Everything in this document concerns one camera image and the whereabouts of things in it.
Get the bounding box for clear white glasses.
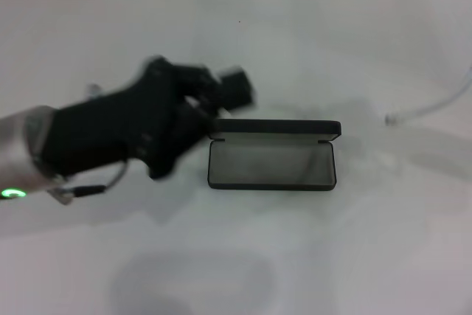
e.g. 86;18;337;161
384;66;472;127

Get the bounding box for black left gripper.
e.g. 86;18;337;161
43;58;212;181

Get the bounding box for black glasses case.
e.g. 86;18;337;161
208;119;342;191

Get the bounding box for left gripper grey cable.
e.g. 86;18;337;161
54;165;129;200

